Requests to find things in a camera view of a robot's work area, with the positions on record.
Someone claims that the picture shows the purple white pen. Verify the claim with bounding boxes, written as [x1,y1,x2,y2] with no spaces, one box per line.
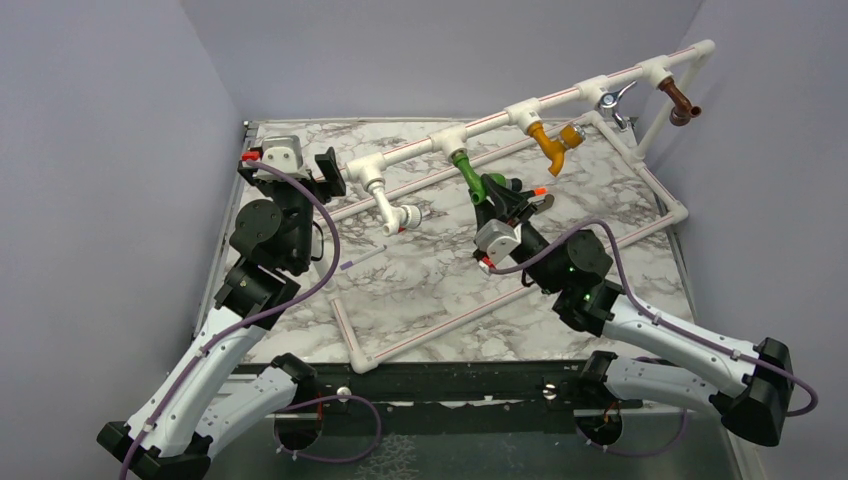
[339,244,387,271]

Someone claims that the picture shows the black table front rail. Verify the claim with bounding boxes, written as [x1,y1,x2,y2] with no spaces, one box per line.
[266,360,643,440]

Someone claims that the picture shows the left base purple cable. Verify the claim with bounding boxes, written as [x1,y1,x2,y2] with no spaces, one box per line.
[272,394,384,466]

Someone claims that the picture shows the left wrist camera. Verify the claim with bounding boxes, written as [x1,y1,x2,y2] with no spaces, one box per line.
[260,135,305,175]

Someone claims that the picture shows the white plastic faucet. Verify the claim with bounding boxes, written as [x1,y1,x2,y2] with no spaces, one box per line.
[367,181,423,237]

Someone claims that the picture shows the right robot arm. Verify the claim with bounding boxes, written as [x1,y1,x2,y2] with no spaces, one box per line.
[469,174,794,447]

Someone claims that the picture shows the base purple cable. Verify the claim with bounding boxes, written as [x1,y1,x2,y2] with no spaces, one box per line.
[574,404,688,460]
[272,394,384,466]

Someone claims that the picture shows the white PVC pipe frame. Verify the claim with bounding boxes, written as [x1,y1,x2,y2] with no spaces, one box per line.
[311,39,719,376]

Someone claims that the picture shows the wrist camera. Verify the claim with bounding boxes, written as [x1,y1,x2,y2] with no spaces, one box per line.
[260,135,305,175]
[474,219,522,271]

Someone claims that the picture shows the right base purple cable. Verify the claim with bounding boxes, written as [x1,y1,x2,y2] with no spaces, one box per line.
[574,404,688,460]

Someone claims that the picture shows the chrome lever faucet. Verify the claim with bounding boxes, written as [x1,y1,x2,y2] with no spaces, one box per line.
[595,81,637,132]

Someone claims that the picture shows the green faucet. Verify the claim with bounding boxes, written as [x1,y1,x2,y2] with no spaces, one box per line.
[451,150,511,205]

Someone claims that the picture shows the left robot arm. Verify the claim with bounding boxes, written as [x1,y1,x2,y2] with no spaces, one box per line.
[97,138,347,479]

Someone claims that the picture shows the brown faucet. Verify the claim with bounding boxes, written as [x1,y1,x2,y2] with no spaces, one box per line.
[657,76,702,127]

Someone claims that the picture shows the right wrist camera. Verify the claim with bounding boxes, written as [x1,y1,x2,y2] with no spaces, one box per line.
[474,219,522,271]

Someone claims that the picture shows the orange yellow faucet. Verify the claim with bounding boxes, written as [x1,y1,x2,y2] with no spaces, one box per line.
[526,122,586,177]

